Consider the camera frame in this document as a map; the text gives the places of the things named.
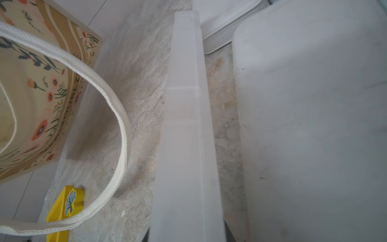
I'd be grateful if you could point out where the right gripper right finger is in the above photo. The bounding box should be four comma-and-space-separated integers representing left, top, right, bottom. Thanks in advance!
224, 221, 236, 242

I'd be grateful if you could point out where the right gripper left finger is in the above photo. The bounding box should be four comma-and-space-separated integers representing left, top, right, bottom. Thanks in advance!
142, 229, 149, 242

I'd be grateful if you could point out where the frosted clear pen case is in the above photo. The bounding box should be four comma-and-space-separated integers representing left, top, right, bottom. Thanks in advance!
149, 11, 226, 242

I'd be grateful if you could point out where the beige tin pencil case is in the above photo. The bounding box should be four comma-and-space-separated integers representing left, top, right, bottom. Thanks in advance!
232, 1, 387, 242

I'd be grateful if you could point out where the floral canvas tote bag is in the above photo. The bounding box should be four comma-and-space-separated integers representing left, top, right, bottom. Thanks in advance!
1, 1, 132, 236

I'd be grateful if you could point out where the white glossy tin pencil case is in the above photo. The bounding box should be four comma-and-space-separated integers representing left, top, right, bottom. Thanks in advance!
192, 0, 270, 54

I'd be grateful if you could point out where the yellow triangular plastic tool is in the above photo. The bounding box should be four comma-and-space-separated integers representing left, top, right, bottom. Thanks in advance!
45, 185, 86, 242

